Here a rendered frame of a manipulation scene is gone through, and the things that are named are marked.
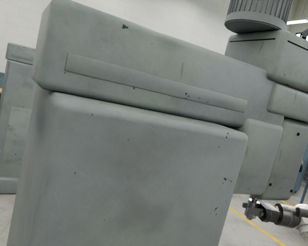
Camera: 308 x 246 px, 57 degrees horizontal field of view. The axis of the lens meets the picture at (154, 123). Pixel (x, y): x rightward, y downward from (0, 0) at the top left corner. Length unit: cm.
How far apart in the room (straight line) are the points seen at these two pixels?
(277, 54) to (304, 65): 13
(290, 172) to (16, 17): 675
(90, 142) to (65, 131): 5
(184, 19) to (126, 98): 799
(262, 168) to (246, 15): 50
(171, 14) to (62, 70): 784
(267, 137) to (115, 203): 58
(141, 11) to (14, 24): 312
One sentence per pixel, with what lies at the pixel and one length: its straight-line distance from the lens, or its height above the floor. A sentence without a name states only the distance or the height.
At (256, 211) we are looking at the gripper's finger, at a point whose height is 124.
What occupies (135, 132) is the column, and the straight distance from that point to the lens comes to 59.
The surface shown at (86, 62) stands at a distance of 66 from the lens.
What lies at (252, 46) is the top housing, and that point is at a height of 184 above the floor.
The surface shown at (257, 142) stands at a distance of 98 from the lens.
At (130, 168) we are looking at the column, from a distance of 61.
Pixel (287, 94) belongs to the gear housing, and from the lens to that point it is 103.
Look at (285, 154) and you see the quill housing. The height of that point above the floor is 150.
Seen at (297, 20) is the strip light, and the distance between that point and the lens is 891.
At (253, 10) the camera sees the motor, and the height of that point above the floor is 192.
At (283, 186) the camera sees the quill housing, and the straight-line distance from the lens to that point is 119.
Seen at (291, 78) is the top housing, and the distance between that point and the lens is 102.
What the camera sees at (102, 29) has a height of 172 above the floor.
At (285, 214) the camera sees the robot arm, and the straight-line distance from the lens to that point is 129.
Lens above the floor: 161
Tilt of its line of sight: 7 degrees down
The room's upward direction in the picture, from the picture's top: 13 degrees clockwise
